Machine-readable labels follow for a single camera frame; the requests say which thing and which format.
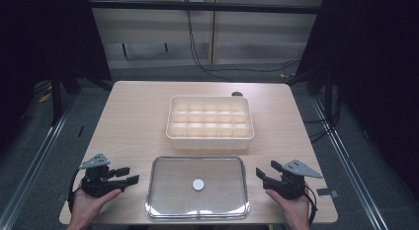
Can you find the person's left hand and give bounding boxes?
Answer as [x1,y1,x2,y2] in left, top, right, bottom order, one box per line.
[66,182,124,230]

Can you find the person's right hand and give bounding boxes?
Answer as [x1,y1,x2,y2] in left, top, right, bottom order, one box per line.
[265,188,313,230]

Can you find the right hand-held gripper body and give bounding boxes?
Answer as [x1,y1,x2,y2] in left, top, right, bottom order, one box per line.
[263,158,324,201]

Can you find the cream compartment storage box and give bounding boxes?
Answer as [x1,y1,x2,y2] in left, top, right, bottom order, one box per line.
[165,94,256,151]

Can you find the grey tape strip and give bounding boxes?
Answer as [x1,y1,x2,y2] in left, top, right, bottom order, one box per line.
[316,188,340,198]

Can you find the metal floor rail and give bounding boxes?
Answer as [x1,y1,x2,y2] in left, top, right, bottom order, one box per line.
[310,95,391,230]
[0,100,76,230]

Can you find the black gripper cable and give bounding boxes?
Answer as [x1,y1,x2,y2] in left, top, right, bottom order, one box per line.
[303,185,319,225]
[66,168,84,213]

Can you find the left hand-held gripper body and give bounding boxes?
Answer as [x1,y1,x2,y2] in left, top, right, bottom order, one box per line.
[78,152,128,198]

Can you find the black curtain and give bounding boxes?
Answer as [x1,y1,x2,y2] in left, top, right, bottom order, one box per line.
[0,0,113,155]
[286,0,419,194]

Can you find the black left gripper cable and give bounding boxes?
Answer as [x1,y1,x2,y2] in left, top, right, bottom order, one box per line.
[66,168,84,213]

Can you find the long black wall cable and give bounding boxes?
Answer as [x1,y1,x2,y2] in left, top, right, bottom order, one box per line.
[185,7,301,83]

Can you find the black metal stand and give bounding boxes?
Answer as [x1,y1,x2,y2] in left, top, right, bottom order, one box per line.
[323,67,334,120]
[48,71,64,126]

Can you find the black horizontal bar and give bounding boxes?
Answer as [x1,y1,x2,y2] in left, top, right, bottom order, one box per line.
[88,0,321,15]

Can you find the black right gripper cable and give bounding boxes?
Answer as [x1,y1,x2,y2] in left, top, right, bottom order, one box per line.
[303,185,319,225]

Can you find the clear plastic lid white knob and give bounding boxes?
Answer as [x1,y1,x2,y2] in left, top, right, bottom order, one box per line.
[144,155,251,222]

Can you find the black floor cables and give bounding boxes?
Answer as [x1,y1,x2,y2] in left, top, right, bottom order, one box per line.
[301,88,343,145]

